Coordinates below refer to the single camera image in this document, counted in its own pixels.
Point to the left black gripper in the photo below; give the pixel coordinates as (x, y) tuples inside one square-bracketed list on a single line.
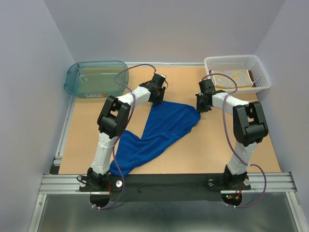
[(160, 100)]

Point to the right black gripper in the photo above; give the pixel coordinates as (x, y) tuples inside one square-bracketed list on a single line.
[(199, 108)]

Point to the blue towel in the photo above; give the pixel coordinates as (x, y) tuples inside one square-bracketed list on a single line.
[(166, 124)]

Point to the brown towel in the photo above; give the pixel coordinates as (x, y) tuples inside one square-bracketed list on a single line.
[(251, 76)]

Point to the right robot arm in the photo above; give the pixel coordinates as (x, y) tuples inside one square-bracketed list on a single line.
[(249, 128)]

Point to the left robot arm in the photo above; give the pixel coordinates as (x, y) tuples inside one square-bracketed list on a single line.
[(113, 120)]

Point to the white plastic basket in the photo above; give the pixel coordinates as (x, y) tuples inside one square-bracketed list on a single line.
[(252, 63)]

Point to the teal plastic bin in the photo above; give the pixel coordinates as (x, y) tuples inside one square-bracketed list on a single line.
[(96, 79)]

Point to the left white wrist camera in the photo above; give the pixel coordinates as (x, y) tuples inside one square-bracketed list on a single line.
[(164, 76)]

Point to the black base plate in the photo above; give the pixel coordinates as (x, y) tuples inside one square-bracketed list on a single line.
[(160, 188)]

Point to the aluminium frame rail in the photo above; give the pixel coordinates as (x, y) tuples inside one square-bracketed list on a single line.
[(269, 206)]

